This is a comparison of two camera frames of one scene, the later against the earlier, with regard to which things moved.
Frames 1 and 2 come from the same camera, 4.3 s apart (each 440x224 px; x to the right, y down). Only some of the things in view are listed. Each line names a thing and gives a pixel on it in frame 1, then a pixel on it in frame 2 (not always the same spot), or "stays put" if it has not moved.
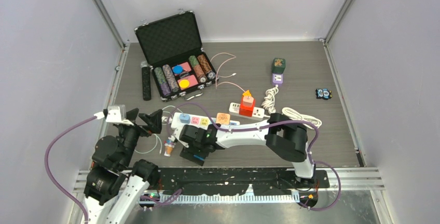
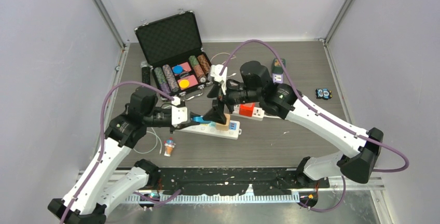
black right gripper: (188, 153) -> (216, 113)
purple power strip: (277, 79) stays put
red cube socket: (246, 111) stays put
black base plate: (217, 181) stays put
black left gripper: (153, 122) -> (182, 126)
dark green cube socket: (278, 65) stays put
